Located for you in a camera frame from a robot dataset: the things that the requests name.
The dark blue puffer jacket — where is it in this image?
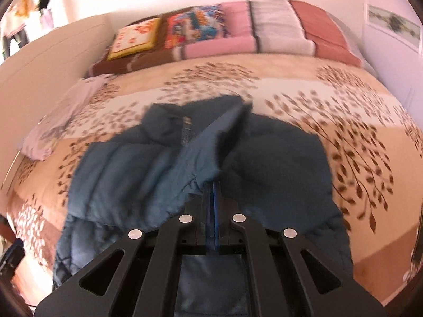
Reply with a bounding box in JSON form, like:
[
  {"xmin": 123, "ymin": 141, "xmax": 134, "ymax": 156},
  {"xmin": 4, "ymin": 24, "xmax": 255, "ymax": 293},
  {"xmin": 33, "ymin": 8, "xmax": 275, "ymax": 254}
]
[{"xmin": 54, "ymin": 96, "xmax": 353, "ymax": 316}]

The lilac floral cloth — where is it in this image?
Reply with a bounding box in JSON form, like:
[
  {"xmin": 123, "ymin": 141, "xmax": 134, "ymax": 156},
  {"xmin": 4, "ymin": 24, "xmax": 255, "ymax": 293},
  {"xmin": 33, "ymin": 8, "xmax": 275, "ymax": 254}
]
[{"xmin": 19, "ymin": 74, "xmax": 115, "ymax": 161}]

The beige leaf-pattern bed blanket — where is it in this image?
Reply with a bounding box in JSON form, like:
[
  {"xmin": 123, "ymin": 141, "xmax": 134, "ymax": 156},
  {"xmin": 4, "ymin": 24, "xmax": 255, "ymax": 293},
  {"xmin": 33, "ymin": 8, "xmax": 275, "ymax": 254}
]
[{"xmin": 6, "ymin": 54, "xmax": 422, "ymax": 304}]

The beige bed side board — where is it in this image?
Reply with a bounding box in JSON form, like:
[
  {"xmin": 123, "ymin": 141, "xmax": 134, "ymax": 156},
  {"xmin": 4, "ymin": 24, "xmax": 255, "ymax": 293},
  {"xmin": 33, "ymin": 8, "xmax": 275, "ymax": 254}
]
[{"xmin": 1, "ymin": 14, "xmax": 114, "ymax": 177}]

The brown striped blanket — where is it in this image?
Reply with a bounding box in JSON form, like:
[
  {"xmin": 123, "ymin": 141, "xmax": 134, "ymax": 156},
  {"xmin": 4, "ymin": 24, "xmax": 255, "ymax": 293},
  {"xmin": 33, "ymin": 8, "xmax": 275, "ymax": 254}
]
[{"xmin": 86, "ymin": 9, "xmax": 187, "ymax": 77}]

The yellow embroidered cushion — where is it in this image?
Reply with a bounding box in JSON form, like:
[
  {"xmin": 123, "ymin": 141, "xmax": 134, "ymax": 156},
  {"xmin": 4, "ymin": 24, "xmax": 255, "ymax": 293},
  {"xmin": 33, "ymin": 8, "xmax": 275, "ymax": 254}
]
[{"xmin": 107, "ymin": 17, "xmax": 160, "ymax": 60}]

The terracotta red pillow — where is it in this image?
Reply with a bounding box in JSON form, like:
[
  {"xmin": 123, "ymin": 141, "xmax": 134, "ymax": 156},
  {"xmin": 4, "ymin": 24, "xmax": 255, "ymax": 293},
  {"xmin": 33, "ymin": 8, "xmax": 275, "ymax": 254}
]
[{"xmin": 290, "ymin": 0, "xmax": 364, "ymax": 67}]

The pink white striped folded blanket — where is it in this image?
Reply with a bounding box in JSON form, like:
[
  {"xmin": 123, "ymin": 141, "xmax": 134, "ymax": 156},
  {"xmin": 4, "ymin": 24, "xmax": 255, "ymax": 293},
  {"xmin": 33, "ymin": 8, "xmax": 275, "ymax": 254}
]
[{"xmin": 174, "ymin": 0, "xmax": 316, "ymax": 59}]

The colourful cartoon cushion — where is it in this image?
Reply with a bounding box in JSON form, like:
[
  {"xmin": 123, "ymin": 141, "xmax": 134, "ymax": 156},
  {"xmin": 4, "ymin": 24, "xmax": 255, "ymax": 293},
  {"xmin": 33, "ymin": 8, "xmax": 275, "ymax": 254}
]
[{"xmin": 165, "ymin": 4, "xmax": 228, "ymax": 49}]

